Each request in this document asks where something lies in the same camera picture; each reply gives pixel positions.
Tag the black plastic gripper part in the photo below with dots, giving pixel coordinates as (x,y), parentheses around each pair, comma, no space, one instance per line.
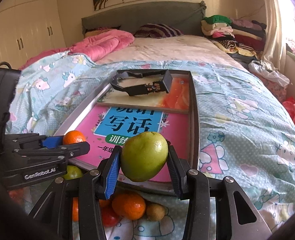
(163,85)

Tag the oval green fruit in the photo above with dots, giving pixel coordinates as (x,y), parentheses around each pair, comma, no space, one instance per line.
(73,172)

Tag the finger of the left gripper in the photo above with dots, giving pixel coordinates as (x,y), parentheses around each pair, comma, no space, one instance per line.
(70,149)
(50,141)

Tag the orange tangerine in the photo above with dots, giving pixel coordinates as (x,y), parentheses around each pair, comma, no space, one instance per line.
(75,209)
(104,203)
(129,205)

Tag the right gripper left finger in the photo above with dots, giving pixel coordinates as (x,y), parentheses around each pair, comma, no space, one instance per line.
(97,184)

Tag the pile of folded clothes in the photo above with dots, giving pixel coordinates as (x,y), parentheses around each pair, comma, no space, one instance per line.
(242,40)

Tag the grey cardboard tray box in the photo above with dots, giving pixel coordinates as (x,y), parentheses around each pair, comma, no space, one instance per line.
(108,126)

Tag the cream curtain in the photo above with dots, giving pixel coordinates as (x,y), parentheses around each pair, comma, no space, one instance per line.
(274,53)

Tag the red plastic bag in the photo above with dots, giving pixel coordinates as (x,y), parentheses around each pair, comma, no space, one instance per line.
(289,105)

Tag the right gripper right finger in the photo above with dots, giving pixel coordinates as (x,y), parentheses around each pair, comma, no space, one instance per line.
(190,184)

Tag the light blue kitty blanket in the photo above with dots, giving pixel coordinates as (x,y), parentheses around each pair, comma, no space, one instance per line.
(245,132)

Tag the white plastic bag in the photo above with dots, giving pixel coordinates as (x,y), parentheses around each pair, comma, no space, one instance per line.
(269,73)

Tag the grey green headboard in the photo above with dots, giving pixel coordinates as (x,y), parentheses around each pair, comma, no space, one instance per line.
(183,16)

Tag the brown longan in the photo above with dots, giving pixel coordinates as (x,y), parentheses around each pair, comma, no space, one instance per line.
(155,212)

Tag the red cherry tomato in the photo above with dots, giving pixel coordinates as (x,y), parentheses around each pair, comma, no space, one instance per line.
(109,217)

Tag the orange cover book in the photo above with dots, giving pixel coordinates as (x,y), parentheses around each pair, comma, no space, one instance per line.
(176,100)

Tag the striped purple pillow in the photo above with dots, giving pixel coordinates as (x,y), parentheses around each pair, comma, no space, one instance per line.
(158,31)

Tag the beige bed sheet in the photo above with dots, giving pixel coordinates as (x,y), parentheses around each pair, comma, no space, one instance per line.
(184,48)

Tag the pink quilt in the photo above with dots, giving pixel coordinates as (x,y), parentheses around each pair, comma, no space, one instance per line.
(96,46)

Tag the white wardrobe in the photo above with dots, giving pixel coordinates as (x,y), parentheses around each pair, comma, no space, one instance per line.
(27,28)

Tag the small orange in tray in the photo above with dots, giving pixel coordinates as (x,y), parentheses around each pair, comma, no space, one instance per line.
(73,137)

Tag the round green apple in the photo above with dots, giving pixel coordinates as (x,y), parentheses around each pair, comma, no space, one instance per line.
(143,156)

